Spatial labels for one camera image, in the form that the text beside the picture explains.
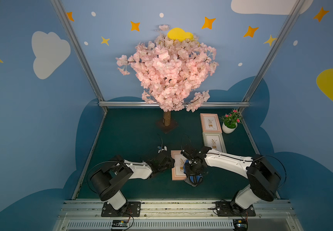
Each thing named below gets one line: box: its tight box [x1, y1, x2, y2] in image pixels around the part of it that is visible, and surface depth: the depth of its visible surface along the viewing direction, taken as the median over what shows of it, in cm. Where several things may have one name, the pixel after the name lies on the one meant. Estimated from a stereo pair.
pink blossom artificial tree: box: [115, 24, 219, 134], surface depth 70 cm
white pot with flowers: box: [218, 108, 243, 134], surface depth 103 cm
